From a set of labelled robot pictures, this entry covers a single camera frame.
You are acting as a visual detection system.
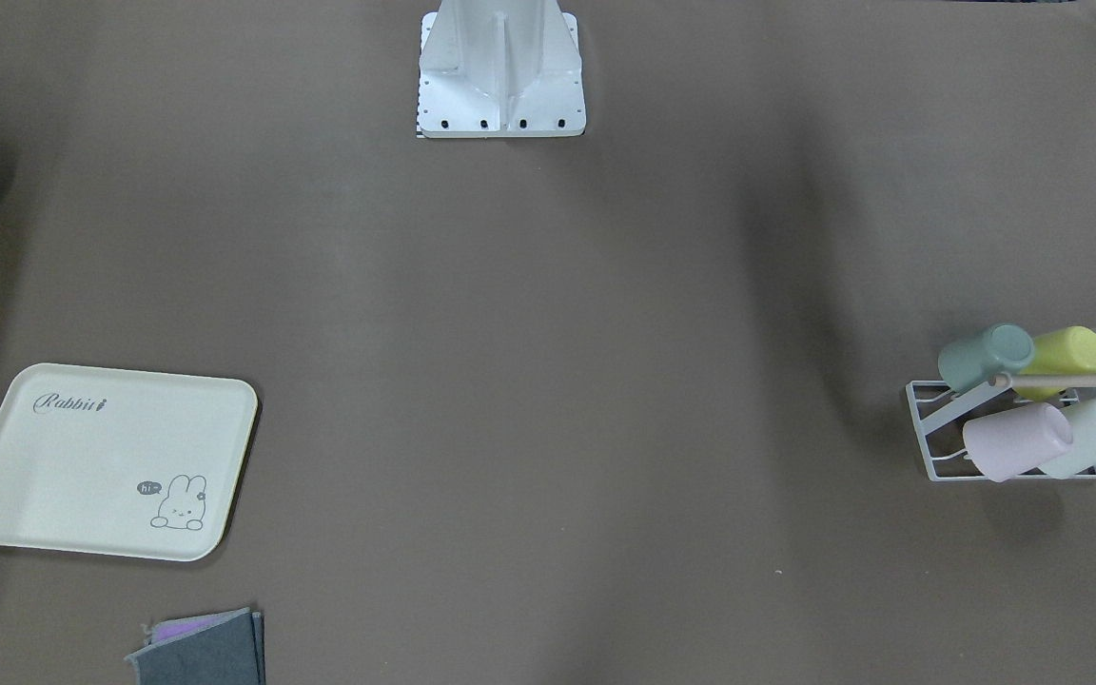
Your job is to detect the green cup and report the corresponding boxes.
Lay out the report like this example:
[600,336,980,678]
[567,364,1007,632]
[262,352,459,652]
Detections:
[938,323,1038,393]

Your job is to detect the pink cup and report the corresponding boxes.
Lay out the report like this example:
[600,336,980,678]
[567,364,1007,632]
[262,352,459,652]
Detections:
[962,402,1073,482]

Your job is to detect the cream rabbit tray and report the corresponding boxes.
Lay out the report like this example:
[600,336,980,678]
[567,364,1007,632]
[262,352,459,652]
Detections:
[0,362,260,562]

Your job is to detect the grey folded cloth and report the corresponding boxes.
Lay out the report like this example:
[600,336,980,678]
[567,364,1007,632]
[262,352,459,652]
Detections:
[125,607,266,684]

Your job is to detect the cream white cup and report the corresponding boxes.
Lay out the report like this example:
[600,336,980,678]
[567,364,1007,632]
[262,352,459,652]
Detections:
[1039,398,1096,479]

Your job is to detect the purple cloth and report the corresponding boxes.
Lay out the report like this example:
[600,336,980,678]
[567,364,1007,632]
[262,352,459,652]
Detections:
[147,612,235,643]

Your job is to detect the white wire cup rack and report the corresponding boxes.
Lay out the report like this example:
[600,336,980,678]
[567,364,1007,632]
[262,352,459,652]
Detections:
[905,381,1096,484]

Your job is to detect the yellow cup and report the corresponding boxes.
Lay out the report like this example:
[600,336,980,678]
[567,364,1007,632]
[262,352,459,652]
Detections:
[1019,326,1096,376]

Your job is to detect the wooden rack handle rod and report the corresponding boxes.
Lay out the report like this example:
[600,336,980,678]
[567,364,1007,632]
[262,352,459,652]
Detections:
[987,374,1096,387]

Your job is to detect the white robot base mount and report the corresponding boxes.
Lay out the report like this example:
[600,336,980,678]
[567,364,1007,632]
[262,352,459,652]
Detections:
[415,1,587,139]

